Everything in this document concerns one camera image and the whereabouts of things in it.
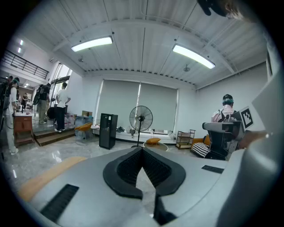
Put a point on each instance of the grey roller blind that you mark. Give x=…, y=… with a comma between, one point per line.
x=159, y=102
x=117, y=99

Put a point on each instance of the orange cushion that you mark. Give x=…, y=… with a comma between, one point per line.
x=153, y=140

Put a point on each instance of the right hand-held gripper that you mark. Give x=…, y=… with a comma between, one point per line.
x=235, y=126

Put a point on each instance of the clear water jug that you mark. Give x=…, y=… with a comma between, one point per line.
x=67, y=120
x=73, y=120

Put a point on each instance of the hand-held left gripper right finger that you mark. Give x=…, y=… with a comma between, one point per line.
x=188, y=177

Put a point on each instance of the black metal railing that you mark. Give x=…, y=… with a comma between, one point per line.
x=24, y=64

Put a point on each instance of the black standing fan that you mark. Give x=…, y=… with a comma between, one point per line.
x=141, y=118

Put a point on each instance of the black backpack rig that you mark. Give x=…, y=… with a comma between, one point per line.
x=4, y=95

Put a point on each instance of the striped cushion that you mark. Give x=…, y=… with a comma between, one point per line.
x=199, y=149

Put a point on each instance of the cardboard box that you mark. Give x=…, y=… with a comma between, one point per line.
x=87, y=113

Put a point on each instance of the black head-worn camera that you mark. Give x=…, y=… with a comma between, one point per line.
x=210, y=6

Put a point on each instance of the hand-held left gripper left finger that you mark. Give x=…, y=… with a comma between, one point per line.
x=88, y=177

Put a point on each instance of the small wooden shelf rack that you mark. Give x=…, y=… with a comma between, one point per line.
x=185, y=138

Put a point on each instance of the wooden cabinet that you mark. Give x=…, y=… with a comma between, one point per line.
x=22, y=126

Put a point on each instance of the wooden steps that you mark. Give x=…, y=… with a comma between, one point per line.
x=53, y=136

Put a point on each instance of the long ceiling light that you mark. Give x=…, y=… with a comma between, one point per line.
x=92, y=43
x=194, y=55

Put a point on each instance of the black monitor screen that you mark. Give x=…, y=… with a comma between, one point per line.
x=108, y=130

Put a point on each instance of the small white table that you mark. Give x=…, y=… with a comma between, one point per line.
x=95, y=127

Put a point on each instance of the orange chair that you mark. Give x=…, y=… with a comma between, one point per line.
x=83, y=126

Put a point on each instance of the orange sofa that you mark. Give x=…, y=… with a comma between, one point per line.
x=197, y=140

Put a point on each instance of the person's right forearm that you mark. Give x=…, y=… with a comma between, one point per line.
x=250, y=139

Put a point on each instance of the round ceiling fixture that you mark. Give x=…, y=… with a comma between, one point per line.
x=81, y=59
x=186, y=68

